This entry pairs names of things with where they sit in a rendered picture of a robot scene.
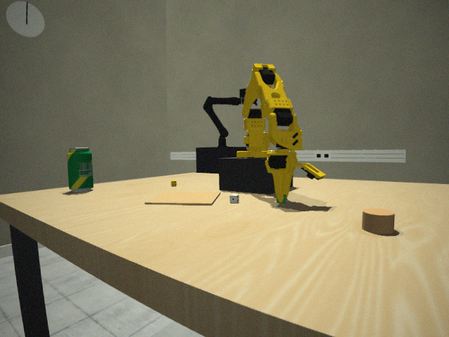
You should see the tan flat mat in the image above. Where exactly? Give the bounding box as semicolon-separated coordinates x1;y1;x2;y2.
145;192;220;205

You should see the brown cylinder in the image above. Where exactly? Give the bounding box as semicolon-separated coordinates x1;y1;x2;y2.
362;209;395;234

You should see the green drink can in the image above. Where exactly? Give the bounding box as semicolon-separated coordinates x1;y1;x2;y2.
67;148;93;192

